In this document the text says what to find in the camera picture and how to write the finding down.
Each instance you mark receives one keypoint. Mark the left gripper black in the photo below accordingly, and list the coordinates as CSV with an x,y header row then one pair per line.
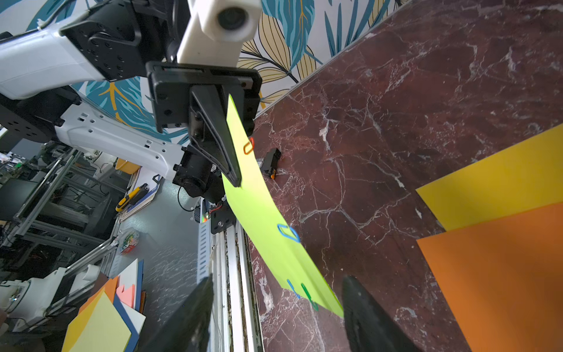
x,y
200,96

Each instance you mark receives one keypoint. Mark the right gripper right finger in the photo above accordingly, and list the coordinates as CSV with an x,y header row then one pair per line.
x,y
368,326

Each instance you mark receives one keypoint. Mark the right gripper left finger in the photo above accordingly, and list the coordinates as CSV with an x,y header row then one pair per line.
x,y
188,329

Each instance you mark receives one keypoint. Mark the green paper sheet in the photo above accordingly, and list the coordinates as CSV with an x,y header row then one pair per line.
x,y
257,213

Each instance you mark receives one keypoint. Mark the orange paper sheet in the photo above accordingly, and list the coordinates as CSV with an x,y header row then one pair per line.
x,y
503,280

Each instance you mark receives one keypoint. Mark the yellow paper sheet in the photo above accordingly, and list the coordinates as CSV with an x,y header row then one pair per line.
x,y
518,179

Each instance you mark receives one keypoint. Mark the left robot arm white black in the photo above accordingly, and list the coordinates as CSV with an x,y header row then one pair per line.
x,y
79,77

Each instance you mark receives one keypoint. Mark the small black clip object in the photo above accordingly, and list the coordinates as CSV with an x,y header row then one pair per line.
x,y
269,164

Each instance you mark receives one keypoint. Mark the blue paperclip on green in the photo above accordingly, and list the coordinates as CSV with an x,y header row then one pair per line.
x,y
288,232
293,289

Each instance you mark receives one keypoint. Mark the aluminium frame rail front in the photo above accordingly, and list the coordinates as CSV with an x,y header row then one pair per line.
x,y
225,257

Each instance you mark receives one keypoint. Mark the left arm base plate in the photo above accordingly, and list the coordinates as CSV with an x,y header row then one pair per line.
x,y
221,217

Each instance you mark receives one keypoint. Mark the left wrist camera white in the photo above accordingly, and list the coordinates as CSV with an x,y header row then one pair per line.
x,y
217,30

